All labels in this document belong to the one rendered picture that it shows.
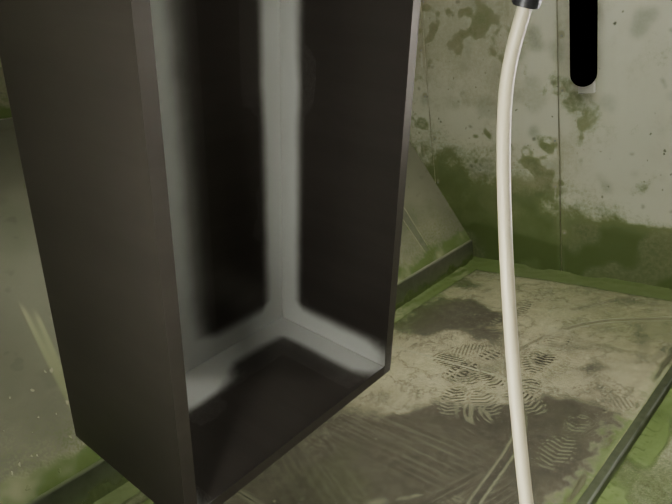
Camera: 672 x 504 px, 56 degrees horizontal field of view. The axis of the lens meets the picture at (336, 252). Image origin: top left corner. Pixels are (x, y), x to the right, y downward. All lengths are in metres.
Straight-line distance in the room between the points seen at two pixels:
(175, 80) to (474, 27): 1.95
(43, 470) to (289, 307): 0.81
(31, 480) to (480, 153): 2.24
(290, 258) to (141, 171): 0.81
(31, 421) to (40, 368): 0.15
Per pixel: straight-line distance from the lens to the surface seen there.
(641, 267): 2.92
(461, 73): 3.06
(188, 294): 1.43
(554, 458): 1.93
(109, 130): 0.88
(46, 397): 2.01
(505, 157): 0.74
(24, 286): 2.09
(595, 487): 1.85
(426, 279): 2.93
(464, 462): 1.90
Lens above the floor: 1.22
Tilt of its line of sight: 19 degrees down
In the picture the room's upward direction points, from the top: 8 degrees counter-clockwise
